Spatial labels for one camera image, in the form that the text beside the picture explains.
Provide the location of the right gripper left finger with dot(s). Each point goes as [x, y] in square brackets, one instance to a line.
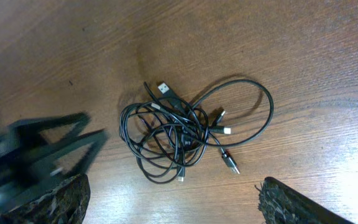
[66, 203]

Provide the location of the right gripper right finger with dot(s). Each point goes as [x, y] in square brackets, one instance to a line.
[280, 203]

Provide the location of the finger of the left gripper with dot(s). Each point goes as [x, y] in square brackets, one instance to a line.
[27, 131]
[34, 158]

